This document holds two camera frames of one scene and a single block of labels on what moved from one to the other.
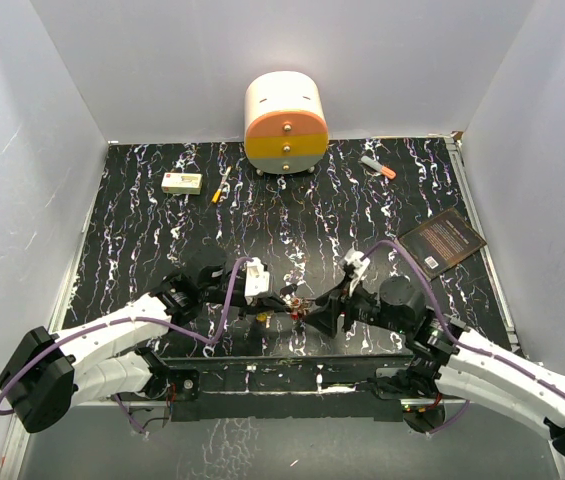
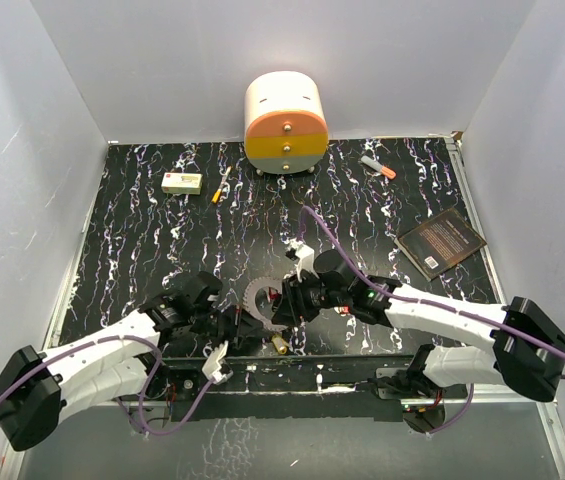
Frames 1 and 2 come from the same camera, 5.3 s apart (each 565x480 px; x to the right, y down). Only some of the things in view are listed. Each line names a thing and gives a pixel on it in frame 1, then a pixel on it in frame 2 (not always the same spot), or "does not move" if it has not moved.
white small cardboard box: x=185 y=183 does not move
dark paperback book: x=441 y=241 does not move
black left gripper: x=261 y=305 to x=246 y=326
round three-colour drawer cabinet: x=285 y=122 does not move
